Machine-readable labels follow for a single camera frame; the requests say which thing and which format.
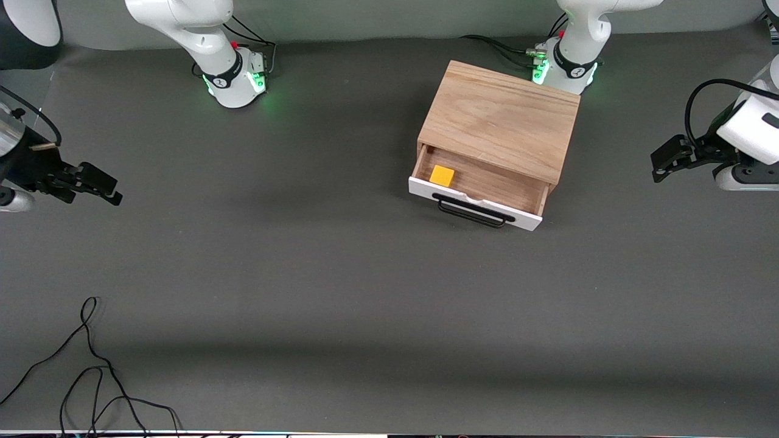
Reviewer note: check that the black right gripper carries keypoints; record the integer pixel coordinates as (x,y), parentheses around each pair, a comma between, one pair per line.
(28,166)

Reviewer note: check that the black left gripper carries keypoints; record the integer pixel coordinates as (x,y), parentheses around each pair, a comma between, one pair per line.
(708,148)

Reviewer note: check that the yellow cube block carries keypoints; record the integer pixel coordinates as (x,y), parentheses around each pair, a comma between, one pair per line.
(442,176)

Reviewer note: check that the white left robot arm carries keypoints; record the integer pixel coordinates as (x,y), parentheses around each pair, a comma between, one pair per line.
(754,125)

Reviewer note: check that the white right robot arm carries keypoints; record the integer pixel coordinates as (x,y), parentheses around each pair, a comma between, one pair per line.
(204,36)

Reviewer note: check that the wooden drawer cabinet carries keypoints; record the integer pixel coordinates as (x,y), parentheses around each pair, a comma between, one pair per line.
(502,115)

